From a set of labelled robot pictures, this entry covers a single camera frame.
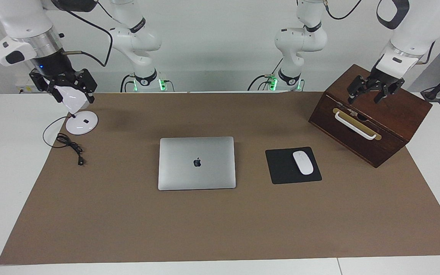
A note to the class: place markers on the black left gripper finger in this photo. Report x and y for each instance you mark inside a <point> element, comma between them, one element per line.
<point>390,89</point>
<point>359,84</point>

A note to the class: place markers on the silver laptop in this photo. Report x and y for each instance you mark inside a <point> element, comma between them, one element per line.
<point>197,175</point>

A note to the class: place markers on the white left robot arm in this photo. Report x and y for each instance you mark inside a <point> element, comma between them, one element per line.
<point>300,40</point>

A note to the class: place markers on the white desk lamp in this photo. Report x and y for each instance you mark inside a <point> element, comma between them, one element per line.
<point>78,126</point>

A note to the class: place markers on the dark wooden box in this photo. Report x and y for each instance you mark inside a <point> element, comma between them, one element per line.
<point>403,110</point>

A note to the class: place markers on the brown table mat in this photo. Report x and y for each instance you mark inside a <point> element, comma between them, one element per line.
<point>220,229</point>

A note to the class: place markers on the black mouse pad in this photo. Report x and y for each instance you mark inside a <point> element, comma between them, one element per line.
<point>281,168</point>

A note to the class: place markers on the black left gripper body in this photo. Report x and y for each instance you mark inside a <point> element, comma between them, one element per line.
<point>386,79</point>

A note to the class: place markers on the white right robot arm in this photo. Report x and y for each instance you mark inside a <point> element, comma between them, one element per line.
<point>136,38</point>

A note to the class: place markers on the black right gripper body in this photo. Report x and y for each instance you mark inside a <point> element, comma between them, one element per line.
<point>57,67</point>

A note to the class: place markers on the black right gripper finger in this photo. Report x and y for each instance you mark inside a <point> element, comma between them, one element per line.
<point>52,86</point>
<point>88,84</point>

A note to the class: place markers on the white computer mouse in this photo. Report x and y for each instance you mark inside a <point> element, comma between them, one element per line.
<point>303,163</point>

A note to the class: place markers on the white power strip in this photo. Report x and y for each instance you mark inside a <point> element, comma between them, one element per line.
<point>25,87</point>

